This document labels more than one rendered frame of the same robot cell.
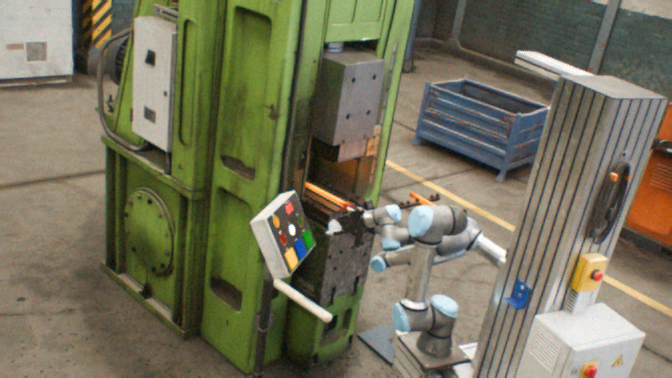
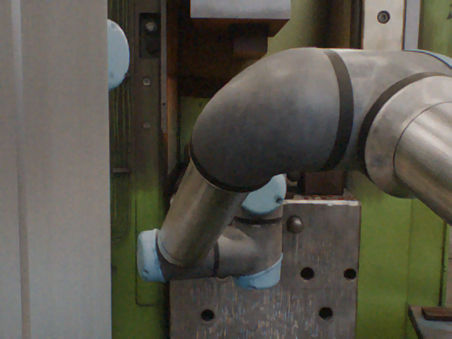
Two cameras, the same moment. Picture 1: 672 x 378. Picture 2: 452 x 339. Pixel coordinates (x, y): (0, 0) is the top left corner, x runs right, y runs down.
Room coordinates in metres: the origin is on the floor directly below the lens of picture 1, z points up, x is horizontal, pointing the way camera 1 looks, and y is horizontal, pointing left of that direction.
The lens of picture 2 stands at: (2.35, -0.98, 1.13)
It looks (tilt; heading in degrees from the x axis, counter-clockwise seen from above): 8 degrees down; 50
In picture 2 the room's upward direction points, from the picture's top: 1 degrees clockwise
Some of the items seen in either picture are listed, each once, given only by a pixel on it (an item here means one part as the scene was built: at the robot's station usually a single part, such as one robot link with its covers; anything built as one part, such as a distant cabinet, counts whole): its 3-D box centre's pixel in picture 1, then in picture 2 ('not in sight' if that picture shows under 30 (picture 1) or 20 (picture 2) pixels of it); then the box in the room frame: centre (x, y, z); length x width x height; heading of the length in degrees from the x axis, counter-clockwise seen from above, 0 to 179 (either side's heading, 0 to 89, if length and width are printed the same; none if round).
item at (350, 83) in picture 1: (335, 89); not in sight; (3.33, 0.07, 1.56); 0.42 x 0.39 x 0.40; 50
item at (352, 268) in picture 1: (313, 238); (257, 267); (3.34, 0.07, 0.69); 0.56 x 0.38 x 0.45; 50
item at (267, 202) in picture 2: not in sight; (258, 186); (2.97, -0.33, 0.98); 0.11 x 0.08 x 0.09; 50
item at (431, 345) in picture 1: (436, 337); not in sight; (2.33, -0.51, 0.87); 0.15 x 0.15 x 0.10
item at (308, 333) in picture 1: (303, 305); not in sight; (3.34, 0.07, 0.23); 0.55 x 0.37 x 0.47; 50
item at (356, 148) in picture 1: (322, 136); (238, 8); (3.29, 0.10, 1.32); 0.42 x 0.20 x 0.10; 50
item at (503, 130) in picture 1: (481, 124); not in sight; (7.13, -1.48, 0.36); 1.20 x 0.80 x 0.72; 50
